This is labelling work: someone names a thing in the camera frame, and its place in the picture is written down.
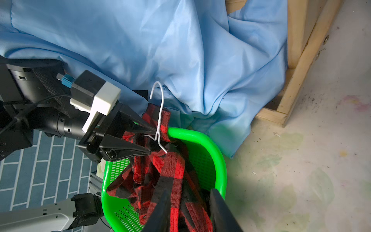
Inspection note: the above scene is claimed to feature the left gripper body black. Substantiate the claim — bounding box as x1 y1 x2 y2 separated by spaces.
78 103 128 162

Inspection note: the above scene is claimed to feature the green plastic basket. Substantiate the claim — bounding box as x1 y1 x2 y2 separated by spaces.
101 127 228 232

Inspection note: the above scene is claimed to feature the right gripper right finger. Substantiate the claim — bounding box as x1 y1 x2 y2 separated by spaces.
209 189 243 232

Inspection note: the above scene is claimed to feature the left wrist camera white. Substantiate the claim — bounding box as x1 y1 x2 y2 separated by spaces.
57 70 121 132

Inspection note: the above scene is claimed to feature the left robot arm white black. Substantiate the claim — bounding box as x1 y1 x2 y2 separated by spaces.
1 58 156 232

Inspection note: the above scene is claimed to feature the white wire hanger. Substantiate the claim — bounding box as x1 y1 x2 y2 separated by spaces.
143 80 169 154

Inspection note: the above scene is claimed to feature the wooden clothes rack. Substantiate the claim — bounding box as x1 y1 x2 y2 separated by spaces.
225 0 345 128

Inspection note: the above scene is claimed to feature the light blue shirt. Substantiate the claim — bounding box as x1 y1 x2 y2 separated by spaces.
1 1 288 158

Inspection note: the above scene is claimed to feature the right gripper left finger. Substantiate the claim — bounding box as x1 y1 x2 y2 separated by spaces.
143 191 171 232

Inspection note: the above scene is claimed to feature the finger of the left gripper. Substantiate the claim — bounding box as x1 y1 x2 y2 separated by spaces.
118 103 157 135
101 135 151 161

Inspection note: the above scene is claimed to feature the red black plaid shirt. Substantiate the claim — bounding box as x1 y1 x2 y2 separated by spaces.
106 104 213 232

